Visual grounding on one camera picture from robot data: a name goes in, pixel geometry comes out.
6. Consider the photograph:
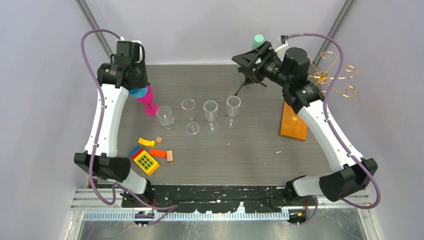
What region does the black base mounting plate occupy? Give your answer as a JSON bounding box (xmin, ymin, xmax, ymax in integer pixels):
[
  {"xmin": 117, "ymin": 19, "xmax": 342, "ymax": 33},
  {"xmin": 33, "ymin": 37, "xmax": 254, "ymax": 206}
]
[{"xmin": 121, "ymin": 184, "xmax": 317, "ymax": 214}]

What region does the aluminium frame rail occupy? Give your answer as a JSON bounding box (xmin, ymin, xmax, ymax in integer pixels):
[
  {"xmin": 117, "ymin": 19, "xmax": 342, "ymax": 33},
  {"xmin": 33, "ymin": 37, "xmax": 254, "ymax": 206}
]
[{"xmin": 70, "ymin": 188, "xmax": 133, "ymax": 212}]

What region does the slotted cable duct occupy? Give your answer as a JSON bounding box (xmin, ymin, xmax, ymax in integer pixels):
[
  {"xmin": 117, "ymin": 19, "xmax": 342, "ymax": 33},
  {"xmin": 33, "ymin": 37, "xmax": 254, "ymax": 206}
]
[{"xmin": 82, "ymin": 209, "xmax": 290, "ymax": 222}]

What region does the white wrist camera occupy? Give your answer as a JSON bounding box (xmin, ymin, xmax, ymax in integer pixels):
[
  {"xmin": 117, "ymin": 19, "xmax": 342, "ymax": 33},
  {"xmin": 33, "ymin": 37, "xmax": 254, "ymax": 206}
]
[
  {"xmin": 274, "ymin": 34, "xmax": 289, "ymax": 61},
  {"xmin": 116, "ymin": 37, "xmax": 145, "ymax": 63}
]

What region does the yellow green window block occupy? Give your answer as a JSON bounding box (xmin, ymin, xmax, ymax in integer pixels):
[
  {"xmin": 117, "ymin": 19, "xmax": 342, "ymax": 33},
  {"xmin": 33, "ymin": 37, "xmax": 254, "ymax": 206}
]
[{"xmin": 133, "ymin": 150, "xmax": 160, "ymax": 176}]

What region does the clear wine glass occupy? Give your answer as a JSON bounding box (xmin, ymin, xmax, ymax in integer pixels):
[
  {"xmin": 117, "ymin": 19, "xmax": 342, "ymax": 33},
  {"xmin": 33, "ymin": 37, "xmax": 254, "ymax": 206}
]
[
  {"xmin": 224, "ymin": 95, "xmax": 241, "ymax": 128},
  {"xmin": 181, "ymin": 98, "xmax": 200, "ymax": 135},
  {"xmin": 203, "ymin": 100, "xmax": 219, "ymax": 132},
  {"xmin": 156, "ymin": 106, "xmax": 174, "ymax": 129}
]

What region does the pink plastic wine glass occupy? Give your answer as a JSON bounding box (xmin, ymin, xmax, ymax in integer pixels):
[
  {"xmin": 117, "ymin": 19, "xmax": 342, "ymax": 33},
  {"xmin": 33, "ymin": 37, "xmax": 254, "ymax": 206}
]
[{"xmin": 137, "ymin": 85, "xmax": 159, "ymax": 116}]

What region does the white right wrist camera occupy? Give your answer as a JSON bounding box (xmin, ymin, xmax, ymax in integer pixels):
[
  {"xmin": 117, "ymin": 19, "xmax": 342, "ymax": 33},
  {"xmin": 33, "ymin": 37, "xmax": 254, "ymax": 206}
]
[{"xmin": 274, "ymin": 34, "xmax": 289, "ymax": 61}]

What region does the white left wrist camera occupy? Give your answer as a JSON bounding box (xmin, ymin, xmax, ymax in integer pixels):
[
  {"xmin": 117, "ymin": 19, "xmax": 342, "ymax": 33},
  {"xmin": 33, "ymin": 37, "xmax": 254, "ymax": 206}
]
[{"xmin": 116, "ymin": 37, "xmax": 145, "ymax": 63}]

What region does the black mini tripod stand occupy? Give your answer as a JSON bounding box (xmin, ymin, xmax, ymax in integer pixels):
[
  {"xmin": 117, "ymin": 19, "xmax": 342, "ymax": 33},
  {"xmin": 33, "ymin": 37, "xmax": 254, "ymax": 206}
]
[{"xmin": 234, "ymin": 76, "xmax": 267, "ymax": 96}]

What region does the blue flat block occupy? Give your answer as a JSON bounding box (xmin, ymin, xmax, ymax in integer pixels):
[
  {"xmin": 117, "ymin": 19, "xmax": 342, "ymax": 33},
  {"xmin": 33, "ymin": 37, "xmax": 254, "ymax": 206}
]
[{"xmin": 128, "ymin": 145, "xmax": 142, "ymax": 158}]

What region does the yellow curved block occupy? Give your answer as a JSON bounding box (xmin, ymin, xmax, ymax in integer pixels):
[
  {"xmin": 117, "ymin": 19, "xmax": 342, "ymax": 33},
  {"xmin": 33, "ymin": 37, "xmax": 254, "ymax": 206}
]
[{"xmin": 138, "ymin": 138, "xmax": 156, "ymax": 148}]

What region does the tan wooden block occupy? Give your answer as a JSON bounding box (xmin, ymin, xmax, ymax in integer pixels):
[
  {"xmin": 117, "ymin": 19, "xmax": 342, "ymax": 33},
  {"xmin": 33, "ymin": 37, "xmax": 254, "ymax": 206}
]
[{"xmin": 166, "ymin": 150, "xmax": 174, "ymax": 163}]

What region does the blue plastic wine glass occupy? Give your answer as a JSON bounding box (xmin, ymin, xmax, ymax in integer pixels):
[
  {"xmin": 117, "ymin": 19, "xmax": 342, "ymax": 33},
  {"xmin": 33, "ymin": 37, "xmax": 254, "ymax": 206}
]
[{"xmin": 129, "ymin": 87, "xmax": 148, "ymax": 98}]

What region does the orange wooden rack base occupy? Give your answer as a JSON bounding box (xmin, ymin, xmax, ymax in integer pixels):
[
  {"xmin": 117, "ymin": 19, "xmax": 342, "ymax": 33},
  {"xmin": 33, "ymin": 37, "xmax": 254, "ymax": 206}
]
[{"xmin": 279, "ymin": 102, "xmax": 308, "ymax": 142}]

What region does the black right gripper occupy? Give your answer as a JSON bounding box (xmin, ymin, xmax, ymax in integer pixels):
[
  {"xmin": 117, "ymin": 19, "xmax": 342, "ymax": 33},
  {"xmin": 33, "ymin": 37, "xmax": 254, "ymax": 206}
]
[{"xmin": 231, "ymin": 41, "xmax": 291, "ymax": 88}]

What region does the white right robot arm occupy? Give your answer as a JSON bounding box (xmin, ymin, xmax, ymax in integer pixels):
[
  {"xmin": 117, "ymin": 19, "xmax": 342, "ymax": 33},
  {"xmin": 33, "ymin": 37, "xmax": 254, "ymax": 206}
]
[{"xmin": 231, "ymin": 41, "xmax": 378, "ymax": 205}]

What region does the red flat block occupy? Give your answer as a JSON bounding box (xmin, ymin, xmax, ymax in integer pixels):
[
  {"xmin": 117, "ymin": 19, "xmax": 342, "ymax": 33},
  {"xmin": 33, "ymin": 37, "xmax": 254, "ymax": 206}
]
[{"xmin": 131, "ymin": 148, "xmax": 144, "ymax": 159}]

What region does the orange flat block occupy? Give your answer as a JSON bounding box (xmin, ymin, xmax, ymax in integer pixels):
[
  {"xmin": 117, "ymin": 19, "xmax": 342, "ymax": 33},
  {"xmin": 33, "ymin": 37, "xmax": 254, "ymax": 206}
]
[{"xmin": 149, "ymin": 148, "xmax": 167, "ymax": 158}]

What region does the mint green microphone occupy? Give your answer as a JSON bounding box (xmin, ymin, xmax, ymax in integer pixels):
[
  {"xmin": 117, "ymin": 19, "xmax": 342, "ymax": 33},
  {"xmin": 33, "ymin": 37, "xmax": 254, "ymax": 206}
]
[{"xmin": 251, "ymin": 34, "xmax": 265, "ymax": 50}]

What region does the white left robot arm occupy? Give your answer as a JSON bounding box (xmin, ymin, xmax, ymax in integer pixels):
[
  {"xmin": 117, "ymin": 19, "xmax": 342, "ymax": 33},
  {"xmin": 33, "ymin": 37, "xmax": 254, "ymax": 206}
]
[{"xmin": 74, "ymin": 40, "xmax": 154, "ymax": 207}]

